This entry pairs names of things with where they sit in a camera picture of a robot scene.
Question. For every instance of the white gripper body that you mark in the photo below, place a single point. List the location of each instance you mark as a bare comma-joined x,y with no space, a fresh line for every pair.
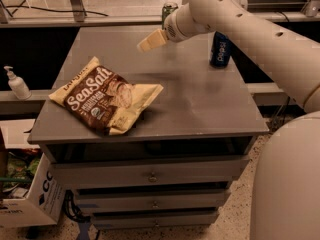
174,28

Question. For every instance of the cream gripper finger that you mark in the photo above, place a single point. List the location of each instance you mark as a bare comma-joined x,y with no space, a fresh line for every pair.
156,39

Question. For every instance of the green soda can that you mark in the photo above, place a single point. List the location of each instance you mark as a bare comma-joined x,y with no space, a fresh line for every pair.
167,9

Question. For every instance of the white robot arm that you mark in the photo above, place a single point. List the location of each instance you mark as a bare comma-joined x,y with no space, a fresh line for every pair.
286,188

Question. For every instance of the blue Pepsi can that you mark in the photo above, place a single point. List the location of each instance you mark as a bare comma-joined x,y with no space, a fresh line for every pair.
220,51

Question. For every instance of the brown sea salt chip bag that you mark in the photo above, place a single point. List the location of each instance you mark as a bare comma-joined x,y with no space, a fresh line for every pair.
103,100

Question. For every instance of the grey drawer cabinet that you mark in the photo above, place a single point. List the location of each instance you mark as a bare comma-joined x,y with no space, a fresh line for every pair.
176,164

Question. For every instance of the white pump bottle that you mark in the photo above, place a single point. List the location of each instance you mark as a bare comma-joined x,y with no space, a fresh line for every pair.
17,84

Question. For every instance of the white cardboard box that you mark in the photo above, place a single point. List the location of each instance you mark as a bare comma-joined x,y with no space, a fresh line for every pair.
43,202

